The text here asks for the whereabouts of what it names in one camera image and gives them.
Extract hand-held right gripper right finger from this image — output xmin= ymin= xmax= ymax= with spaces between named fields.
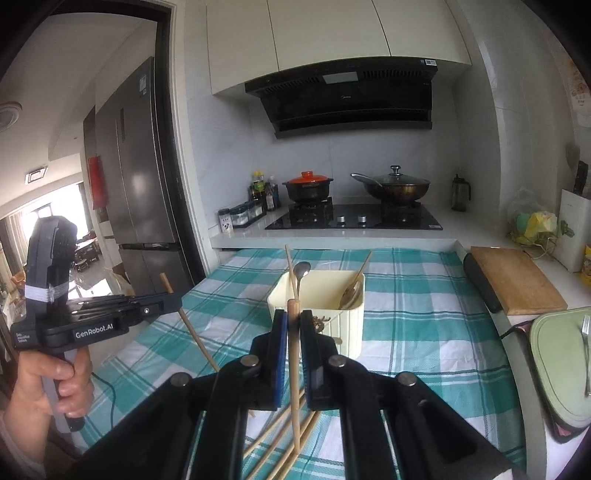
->
xmin=299 ymin=310 xmax=527 ymax=480

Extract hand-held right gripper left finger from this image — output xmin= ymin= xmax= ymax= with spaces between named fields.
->
xmin=69 ymin=309 xmax=289 ymax=480

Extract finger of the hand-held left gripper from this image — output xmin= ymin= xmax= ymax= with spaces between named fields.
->
xmin=67 ymin=292 xmax=183 ymax=326

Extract cream ribbed utensil holder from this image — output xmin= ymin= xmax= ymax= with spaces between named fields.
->
xmin=267 ymin=270 xmax=366 ymax=358

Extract long wooden chopstick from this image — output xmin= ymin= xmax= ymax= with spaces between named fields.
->
xmin=160 ymin=273 xmax=221 ymax=374
xmin=286 ymin=299 xmax=302 ymax=455
xmin=284 ymin=244 xmax=298 ymax=301
xmin=344 ymin=250 xmax=372 ymax=301

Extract bunch of wooden chopsticks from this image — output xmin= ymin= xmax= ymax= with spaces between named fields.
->
xmin=242 ymin=388 xmax=321 ymax=480

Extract silver metal spoon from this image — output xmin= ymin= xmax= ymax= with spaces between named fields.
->
xmin=294 ymin=261 xmax=312 ymax=301
xmin=339 ymin=281 xmax=363 ymax=309

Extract person's left forearm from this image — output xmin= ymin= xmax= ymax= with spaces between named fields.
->
xmin=0 ymin=406 xmax=54 ymax=480

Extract person's left hand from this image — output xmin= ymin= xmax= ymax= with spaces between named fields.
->
xmin=10 ymin=355 xmax=96 ymax=423

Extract red hanging object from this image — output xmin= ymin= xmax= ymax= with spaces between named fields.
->
xmin=88 ymin=156 xmax=109 ymax=209

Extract teal checked tablecloth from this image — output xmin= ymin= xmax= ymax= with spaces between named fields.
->
xmin=71 ymin=247 xmax=527 ymax=480

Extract grey steel refrigerator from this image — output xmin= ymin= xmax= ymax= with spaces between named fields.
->
xmin=83 ymin=56 xmax=195 ymax=296

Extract spice jar rack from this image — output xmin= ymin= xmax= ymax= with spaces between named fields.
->
xmin=230 ymin=200 xmax=267 ymax=228

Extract round ceiling lamp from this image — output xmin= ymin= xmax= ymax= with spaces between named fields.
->
xmin=0 ymin=102 xmax=23 ymax=132

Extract black glass gas hob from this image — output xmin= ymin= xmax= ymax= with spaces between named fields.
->
xmin=265 ymin=203 xmax=443 ymax=230

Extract black clay pot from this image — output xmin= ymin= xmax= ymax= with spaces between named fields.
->
xmin=283 ymin=179 xmax=334 ymax=204

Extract dark metal wok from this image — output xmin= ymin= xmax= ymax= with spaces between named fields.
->
xmin=351 ymin=173 xmax=431 ymax=204

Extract glass wok lid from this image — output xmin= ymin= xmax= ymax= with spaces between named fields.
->
xmin=369 ymin=165 xmax=419 ymax=185

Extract wooden cutting board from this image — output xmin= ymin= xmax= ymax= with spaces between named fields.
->
xmin=470 ymin=246 xmax=568 ymax=316

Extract dark glass jug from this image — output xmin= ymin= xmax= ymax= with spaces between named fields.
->
xmin=451 ymin=174 xmax=472 ymax=212

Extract green plate with fork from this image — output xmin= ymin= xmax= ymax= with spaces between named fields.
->
xmin=529 ymin=308 xmax=591 ymax=428

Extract black range hood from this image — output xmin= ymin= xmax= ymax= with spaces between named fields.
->
xmin=245 ymin=58 xmax=439 ymax=139

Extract yellow green plastic bags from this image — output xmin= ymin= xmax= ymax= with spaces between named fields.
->
xmin=508 ymin=187 xmax=559 ymax=247

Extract metal fork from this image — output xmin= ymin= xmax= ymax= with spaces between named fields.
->
xmin=581 ymin=315 xmax=591 ymax=397

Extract white knife block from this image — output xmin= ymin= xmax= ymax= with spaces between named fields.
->
xmin=558 ymin=188 xmax=591 ymax=273

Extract white upper cabinet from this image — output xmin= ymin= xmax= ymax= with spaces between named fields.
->
xmin=206 ymin=0 xmax=472 ymax=96

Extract black cable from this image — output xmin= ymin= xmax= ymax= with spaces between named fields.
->
xmin=91 ymin=373 xmax=117 ymax=428

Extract black door frame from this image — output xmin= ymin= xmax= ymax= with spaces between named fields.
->
xmin=152 ymin=0 xmax=206 ymax=282

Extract wall calendar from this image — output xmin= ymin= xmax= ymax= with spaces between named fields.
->
xmin=561 ymin=46 xmax=591 ymax=125

